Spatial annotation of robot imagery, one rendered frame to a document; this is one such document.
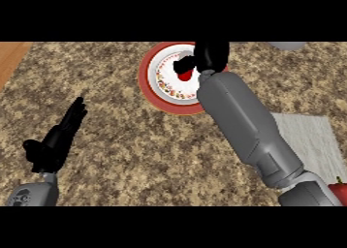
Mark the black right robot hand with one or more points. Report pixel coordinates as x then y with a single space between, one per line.
211 55

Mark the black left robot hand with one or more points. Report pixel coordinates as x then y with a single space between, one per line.
52 145

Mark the red can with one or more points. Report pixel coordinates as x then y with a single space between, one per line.
184 77

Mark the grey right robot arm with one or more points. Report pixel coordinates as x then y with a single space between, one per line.
245 129

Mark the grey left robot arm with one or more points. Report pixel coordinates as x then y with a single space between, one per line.
35 193

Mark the red-rimmed white plate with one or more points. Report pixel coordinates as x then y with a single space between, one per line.
155 92

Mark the grey placemat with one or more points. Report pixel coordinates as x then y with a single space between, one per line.
314 142

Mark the pale grey rounded object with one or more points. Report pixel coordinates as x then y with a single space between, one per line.
286 45

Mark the red bell pepper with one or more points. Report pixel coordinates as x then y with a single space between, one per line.
346 193

